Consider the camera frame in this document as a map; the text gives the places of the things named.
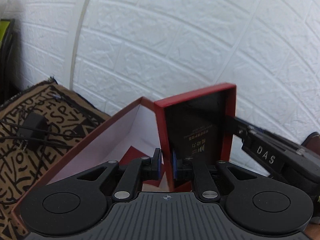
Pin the brown cardboard storage box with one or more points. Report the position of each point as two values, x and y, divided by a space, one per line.
134 126

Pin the black power adapter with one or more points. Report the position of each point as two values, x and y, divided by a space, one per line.
35 126

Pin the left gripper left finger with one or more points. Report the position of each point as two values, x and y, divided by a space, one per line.
126 193

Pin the red shallow box lid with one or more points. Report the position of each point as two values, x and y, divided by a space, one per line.
195 124

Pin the letter pattern brown blanket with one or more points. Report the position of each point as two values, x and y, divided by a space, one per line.
70 118

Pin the dark brown headboard panel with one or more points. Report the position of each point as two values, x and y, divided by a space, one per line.
309 138

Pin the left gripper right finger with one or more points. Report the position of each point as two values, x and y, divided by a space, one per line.
191 174

